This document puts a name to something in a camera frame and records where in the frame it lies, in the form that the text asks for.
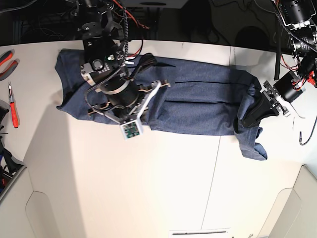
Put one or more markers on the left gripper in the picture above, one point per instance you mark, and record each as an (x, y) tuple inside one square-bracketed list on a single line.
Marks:
[(277, 99)]

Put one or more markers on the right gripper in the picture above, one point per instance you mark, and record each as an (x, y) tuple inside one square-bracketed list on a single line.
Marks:
[(128, 101)]

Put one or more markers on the blue-grey t-shirt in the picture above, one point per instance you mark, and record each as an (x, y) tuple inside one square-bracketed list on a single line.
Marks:
[(203, 99)]

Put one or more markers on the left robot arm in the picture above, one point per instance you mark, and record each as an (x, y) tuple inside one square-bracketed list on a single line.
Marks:
[(296, 18)]

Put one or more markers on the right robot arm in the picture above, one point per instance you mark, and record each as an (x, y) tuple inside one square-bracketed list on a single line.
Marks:
[(103, 28)]

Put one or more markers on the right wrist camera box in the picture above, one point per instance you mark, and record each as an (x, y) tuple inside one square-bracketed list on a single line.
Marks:
[(131, 129)]

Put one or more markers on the red-handled pliers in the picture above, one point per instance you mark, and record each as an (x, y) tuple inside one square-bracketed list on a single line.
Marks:
[(9, 64)]

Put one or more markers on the orange-handled screwdriver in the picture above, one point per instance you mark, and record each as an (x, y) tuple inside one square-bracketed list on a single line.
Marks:
[(14, 116)]

